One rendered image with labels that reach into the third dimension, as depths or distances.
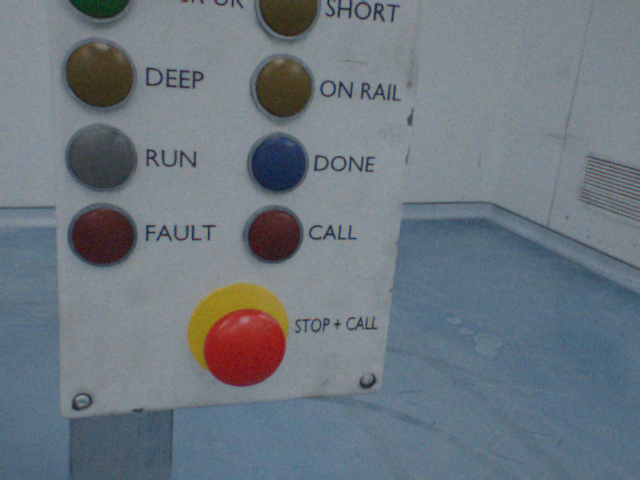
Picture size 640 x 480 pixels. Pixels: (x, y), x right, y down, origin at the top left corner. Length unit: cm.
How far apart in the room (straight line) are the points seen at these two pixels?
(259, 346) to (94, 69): 14
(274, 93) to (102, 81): 7
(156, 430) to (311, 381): 11
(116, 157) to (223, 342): 10
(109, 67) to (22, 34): 354
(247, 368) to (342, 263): 7
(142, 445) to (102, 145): 21
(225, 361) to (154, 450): 14
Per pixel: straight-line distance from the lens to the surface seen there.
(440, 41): 444
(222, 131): 33
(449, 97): 451
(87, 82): 32
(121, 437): 46
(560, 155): 430
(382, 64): 35
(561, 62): 437
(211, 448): 204
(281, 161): 33
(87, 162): 32
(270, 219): 34
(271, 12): 32
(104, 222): 33
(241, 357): 34
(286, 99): 33
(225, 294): 35
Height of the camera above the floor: 115
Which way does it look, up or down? 17 degrees down
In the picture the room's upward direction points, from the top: 5 degrees clockwise
